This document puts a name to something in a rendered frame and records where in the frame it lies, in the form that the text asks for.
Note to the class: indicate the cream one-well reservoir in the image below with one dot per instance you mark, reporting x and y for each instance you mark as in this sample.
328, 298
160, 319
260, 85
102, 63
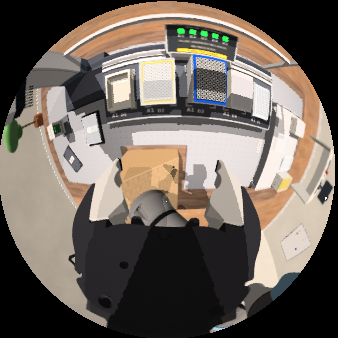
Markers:
117, 85

